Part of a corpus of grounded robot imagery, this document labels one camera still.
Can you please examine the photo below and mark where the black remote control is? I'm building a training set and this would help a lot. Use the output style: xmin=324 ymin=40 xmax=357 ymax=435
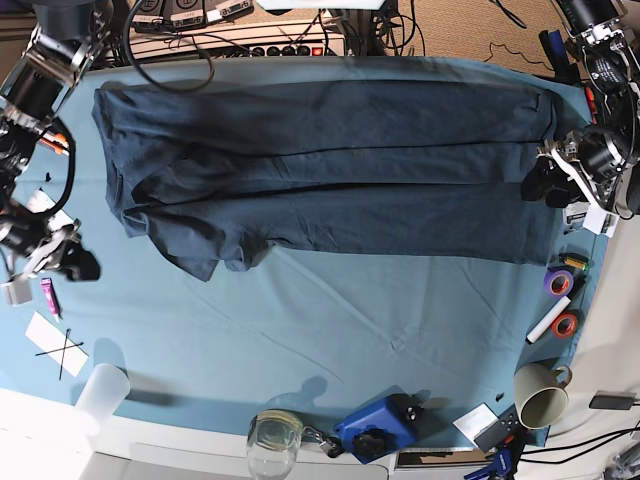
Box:
xmin=474 ymin=404 xmax=521 ymax=453

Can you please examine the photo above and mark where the black adapter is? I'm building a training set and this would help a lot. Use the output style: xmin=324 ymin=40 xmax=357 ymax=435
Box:
xmin=588 ymin=392 xmax=639 ymax=411

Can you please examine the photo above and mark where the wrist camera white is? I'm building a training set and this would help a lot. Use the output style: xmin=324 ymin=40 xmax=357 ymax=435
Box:
xmin=1 ymin=280 xmax=32 ymax=306
xmin=583 ymin=205 xmax=620 ymax=238

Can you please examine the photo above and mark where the small pink tube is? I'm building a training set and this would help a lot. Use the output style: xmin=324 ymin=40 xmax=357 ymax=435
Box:
xmin=40 ymin=278 xmax=61 ymax=323

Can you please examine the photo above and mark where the black cable loop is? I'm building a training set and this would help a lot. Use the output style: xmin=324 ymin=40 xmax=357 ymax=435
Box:
xmin=122 ymin=0 xmax=216 ymax=94

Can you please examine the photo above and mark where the translucent plastic cup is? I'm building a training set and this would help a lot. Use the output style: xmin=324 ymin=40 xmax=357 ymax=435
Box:
xmin=74 ymin=363 xmax=131 ymax=436

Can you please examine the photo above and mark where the orange black tool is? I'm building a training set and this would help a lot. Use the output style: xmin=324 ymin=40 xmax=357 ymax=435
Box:
xmin=584 ymin=86 xmax=598 ymax=123

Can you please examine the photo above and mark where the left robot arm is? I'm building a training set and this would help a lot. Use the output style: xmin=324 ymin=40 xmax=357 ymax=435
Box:
xmin=521 ymin=1 xmax=639 ymax=215

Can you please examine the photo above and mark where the small padlock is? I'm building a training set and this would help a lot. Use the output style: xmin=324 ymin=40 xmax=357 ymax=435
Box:
xmin=303 ymin=425 xmax=345 ymax=459

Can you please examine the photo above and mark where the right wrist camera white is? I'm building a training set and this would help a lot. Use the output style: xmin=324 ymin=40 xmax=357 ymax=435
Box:
xmin=1 ymin=280 xmax=32 ymax=306

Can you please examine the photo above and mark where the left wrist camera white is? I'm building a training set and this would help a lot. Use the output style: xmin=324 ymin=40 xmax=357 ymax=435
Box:
xmin=583 ymin=205 xmax=620 ymax=238

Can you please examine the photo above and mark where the red tape roll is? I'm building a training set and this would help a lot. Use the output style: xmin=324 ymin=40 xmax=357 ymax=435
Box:
xmin=551 ymin=312 xmax=579 ymax=339

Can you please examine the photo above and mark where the clear glass mug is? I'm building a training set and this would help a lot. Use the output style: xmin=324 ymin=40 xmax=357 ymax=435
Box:
xmin=246 ymin=409 xmax=304 ymax=479

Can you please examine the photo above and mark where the white packaged device box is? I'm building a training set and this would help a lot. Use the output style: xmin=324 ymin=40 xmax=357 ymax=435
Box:
xmin=562 ymin=202 xmax=589 ymax=231

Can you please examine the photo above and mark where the blue clamp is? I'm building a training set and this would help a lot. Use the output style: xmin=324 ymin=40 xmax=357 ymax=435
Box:
xmin=463 ymin=440 xmax=525 ymax=480

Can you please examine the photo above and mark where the white marker pen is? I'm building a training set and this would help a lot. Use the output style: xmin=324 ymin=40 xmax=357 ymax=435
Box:
xmin=525 ymin=295 xmax=571 ymax=344

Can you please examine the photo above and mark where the black hair pin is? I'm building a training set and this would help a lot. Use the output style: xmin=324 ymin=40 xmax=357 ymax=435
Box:
xmin=35 ymin=342 xmax=84 ymax=356
xmin=58 ymin=328 xmax=71 ymax=381

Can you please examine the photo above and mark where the white power strip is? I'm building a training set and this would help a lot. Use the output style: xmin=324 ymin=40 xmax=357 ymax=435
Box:
xmin=130 ymin=21 xmax=348 ymax=60

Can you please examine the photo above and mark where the light blue table cloth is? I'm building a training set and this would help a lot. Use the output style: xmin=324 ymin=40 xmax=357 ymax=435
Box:
xmin=0 ymin=55 xmax=623 ymax=448

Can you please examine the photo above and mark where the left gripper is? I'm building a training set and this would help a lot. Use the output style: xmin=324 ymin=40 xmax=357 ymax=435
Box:
xmin=520 ymin=124 xmax=635 ymax=210

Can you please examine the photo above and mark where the white paper with red square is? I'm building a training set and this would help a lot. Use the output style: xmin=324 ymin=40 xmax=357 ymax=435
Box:
xmin=24 ymin=189 xmax=81 ymax=236

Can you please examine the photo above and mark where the blue plastic box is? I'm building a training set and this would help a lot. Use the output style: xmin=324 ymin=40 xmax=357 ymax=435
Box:
xmin=333 ymin=394 xmax=424 ymax=464

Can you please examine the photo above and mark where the orange black utility knife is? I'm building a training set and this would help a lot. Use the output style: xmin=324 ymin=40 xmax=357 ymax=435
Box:
xmin=39 ymin=132 xmax=69 ymax=156

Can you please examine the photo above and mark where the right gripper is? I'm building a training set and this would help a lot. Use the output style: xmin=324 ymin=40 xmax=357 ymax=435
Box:
xmin=1 ymin=214 xmax=101 ymax=282

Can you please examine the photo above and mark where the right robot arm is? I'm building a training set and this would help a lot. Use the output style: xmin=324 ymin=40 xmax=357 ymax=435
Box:
xmin=1 ymin=1 xmax=113 ymax=281

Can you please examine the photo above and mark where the purple tape roll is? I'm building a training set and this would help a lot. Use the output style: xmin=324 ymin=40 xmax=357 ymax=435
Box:
xmin=543 ymin=267 xmax=574 ymax=298

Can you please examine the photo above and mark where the dark blue T-shirt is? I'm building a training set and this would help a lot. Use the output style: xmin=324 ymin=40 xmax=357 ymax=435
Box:
xmin=92 ymin=81 xmax=556 ymax=281

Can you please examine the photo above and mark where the beige ceramic mug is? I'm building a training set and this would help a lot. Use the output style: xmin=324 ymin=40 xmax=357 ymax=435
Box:
xmin=513 ymin=363 xmax=573 ymax=430

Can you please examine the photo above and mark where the small yellow battery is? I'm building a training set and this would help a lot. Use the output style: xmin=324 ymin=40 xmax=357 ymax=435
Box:
xmin=560 ymin=254 xmax=589 ymax=271

